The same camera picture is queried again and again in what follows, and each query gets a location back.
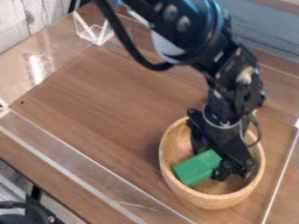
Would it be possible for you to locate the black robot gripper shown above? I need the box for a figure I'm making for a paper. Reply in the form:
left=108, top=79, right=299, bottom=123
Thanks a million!
left=185, top=104, right=257, bottom=182

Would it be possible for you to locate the brown wooden bowl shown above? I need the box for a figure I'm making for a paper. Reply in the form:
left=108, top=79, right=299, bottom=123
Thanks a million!
left=159, top=117, right=265, bottom=210

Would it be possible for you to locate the clear acrylic front barrier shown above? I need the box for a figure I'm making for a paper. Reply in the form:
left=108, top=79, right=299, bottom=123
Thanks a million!
left=0, top=108, right=195, bottom=224

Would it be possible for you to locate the black device lower left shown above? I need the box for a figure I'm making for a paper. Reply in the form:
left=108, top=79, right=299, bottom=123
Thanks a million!
left=0, top=196, right=65, bottom=224

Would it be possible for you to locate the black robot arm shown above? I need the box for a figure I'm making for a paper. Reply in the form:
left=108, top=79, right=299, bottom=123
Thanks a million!
left=95, top=0, right=267, bottom=181

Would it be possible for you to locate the clear acrylic corner bracket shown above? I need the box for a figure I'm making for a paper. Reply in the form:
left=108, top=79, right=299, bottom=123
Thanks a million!
left=72, top=11, right=115, bottom=46

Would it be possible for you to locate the black cable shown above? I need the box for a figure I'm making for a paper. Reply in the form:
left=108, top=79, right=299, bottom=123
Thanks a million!
left=237, top=112, right=264, bottom=148

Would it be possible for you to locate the green rectangular block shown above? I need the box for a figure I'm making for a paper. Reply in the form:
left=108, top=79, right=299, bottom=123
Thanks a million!
left=172, top=149, right=221, bottom=186

